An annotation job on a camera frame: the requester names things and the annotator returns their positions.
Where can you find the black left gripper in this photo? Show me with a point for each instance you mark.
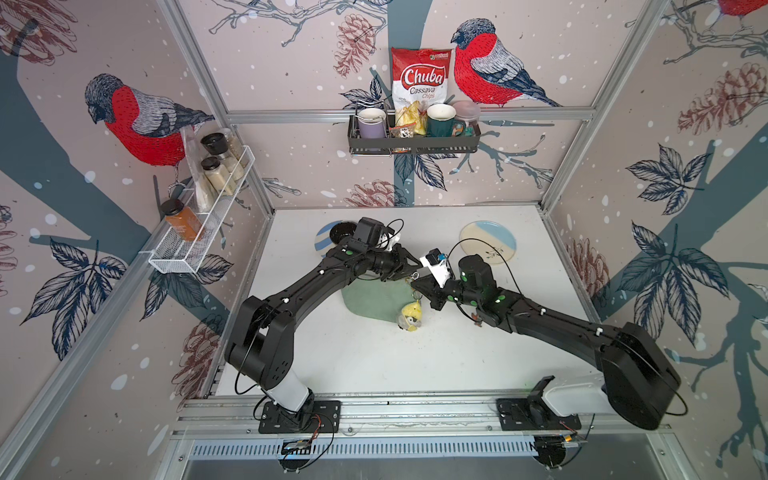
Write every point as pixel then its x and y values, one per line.
pixel 400 263

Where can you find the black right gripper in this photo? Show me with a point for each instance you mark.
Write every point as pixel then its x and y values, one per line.
pixel 434 293

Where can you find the yellow plush bird keychain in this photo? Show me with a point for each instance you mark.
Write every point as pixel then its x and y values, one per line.
pixel 410 316

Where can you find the green fabric handbag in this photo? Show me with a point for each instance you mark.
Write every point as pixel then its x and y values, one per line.
pixel 378 300

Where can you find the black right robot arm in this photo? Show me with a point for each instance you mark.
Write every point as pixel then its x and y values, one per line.
pixel 639 380

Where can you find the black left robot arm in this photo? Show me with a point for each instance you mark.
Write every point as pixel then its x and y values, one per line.
pixel 261 345

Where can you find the red Chuba chips bag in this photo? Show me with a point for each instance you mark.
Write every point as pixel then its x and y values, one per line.
pixel 419 76

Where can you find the black bowl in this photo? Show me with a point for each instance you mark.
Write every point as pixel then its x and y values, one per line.
pixel 341 230

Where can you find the cream and blue plate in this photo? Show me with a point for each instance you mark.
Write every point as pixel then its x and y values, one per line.
pixel 492 241

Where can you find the blue striped plate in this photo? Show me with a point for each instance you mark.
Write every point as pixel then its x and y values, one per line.
pixel 323 241

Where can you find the green mug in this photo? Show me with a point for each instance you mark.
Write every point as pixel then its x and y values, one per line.
pixel 442 122

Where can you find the purple mug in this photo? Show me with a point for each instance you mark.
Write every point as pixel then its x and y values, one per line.
pixel 372 123

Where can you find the yellow snack packet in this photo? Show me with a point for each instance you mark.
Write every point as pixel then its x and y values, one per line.
pixel 410 121

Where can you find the pink lidded jar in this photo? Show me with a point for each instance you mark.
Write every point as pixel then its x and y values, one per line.
pixel 466 118

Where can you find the tall black lid spice jar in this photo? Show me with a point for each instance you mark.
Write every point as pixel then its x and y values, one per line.
pixel 216 144

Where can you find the orange spice jar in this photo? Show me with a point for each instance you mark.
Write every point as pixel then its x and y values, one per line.
pixel 182 219

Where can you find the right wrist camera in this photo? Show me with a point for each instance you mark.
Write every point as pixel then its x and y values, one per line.
pixel 437 263

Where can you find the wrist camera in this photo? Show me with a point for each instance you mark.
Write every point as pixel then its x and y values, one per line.
pixel 437 263
pixel 388 241

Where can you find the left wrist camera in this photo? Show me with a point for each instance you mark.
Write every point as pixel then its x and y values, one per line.
pixel 388 241

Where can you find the black wall shelf basket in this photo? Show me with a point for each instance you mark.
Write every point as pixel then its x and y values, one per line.
pixel 417 145

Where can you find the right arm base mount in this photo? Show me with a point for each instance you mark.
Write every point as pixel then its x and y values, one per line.
pixel 532 413

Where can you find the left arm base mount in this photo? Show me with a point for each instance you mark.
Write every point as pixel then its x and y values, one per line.
pixel 315 416

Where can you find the white wire wall rack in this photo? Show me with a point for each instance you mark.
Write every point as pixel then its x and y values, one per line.
pixel 173 255

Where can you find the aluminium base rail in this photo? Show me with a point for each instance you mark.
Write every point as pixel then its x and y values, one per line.
pixel 361 415

